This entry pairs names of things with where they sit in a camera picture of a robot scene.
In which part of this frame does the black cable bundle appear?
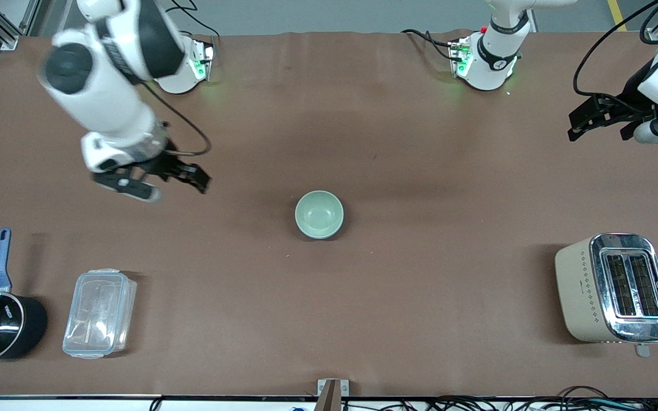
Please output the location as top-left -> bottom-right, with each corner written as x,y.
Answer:
340,385 -> 658,411

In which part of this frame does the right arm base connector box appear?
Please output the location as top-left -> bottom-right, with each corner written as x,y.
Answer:
187,42 -> 216,82

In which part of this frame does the black pot blue handle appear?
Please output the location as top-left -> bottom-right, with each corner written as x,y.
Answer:
0,228 -> 49,364

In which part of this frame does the metal table bracket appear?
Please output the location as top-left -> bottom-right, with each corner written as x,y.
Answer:
316,378 -> 350,411

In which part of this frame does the black right base cable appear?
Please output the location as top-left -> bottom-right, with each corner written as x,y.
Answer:
163,0 -> 219,45

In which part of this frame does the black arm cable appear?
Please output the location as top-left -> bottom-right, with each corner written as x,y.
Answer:
135,80 -> 213,158
572,0 -> 658,100

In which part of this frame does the brown table mat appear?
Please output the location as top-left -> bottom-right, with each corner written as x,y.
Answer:
0,31 -> 658,398

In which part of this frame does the beige chrome toaster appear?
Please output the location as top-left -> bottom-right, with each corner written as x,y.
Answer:
555,232 -> 658,358

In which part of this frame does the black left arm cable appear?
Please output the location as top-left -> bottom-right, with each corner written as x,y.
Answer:
572,0 -> 658,100

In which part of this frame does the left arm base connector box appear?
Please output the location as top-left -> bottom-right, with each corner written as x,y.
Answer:
448,37 -> 474,78

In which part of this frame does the black left base cable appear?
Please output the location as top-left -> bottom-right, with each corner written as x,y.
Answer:
402,29 -> 459,62

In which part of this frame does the green bowl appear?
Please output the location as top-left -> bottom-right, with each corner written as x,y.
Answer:
295,190 -> 344,240

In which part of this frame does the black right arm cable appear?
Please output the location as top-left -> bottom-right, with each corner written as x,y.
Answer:
135,80 -> 213,158

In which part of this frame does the clear plastic food container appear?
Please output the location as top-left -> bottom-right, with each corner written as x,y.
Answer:
62,269 -> 137,360

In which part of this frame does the black base cable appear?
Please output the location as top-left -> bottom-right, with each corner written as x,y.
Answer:
402,29 -> 459,62
163,0 -> 219,45

